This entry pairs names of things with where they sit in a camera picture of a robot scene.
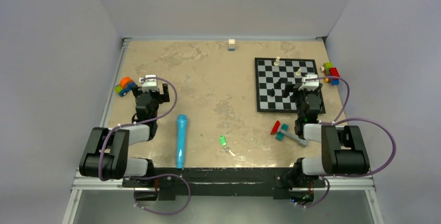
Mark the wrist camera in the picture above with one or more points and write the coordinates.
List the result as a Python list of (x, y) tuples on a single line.
[(149, 83), (310, 82)]

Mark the white blue small block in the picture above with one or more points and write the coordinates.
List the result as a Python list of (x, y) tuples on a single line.
[(231, 45)]

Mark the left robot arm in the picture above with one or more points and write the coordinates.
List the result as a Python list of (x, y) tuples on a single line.
[(106, 152)]

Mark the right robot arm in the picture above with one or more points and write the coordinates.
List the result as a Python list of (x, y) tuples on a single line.
[(342, 148)]

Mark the colourful toy block train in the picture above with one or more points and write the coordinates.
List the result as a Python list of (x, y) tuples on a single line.
[(328, 69)]

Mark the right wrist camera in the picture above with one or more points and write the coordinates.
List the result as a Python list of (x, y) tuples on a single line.
[(310, 82)]

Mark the black white chessboard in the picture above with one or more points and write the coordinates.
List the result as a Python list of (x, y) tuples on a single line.
[(266, 75)]

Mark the white chess piece back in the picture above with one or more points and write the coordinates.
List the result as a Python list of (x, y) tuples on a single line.
[(277, 61)]

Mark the green key tag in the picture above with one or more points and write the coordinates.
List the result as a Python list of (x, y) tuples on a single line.
[(222, 140)]

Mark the orange blue toy car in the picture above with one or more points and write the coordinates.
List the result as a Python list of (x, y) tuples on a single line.
[(124, 86)]

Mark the toy bolt with propeller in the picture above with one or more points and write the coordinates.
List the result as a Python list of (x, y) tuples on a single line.
[(281, 130)]

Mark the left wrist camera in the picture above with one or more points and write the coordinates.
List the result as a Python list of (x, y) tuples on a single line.
[(149, 83)]

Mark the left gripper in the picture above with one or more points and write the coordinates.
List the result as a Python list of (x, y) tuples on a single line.
[(160, 97)]

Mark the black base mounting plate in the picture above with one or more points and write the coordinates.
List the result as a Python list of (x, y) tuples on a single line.
[(277, 182)]

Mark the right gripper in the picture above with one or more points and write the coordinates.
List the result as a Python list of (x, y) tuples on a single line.
[(292, 88)]

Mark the black chess piece lower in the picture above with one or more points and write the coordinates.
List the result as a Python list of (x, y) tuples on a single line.
[(271, 92)]

